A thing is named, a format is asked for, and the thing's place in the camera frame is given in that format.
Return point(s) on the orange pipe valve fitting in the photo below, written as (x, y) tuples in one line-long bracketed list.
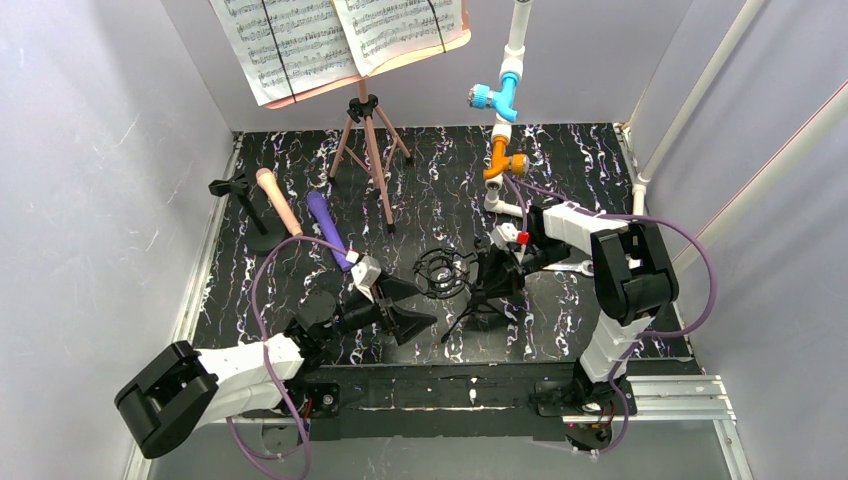
[(501, 162)]

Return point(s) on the white wall pipe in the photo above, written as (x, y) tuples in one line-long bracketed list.
[(746, 15)]

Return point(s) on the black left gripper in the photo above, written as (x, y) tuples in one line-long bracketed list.
[(386, 307)]

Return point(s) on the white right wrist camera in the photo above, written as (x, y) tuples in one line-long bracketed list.
[(507, 237)]

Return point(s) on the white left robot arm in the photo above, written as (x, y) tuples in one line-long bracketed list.
[(184, 388)]

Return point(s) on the black tripod mic stand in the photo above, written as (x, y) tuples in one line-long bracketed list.
[(446, 273)]

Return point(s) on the pink tripod music stand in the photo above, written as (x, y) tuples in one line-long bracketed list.
[(361, 110)]

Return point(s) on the sheet music book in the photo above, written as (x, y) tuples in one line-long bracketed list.
[(293, 49)]

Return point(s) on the silver open-end wrench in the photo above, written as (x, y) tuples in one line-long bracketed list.
[(584, 268)]

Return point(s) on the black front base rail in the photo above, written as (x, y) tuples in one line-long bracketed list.
[(451, 400)]

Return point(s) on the white PVC pipe frame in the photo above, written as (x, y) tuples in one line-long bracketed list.
[(571, 72)]

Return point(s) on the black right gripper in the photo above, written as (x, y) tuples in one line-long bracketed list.
[(511, 271)]

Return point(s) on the pink microphone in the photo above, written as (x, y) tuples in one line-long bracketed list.
[(267, 181)]

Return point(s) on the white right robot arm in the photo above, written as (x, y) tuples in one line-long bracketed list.
[(634, 281)]

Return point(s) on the purple microphone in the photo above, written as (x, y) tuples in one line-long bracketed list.
[(318, 207)]

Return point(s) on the black round-base mic stand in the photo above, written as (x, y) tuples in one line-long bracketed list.
[(263, 233)]

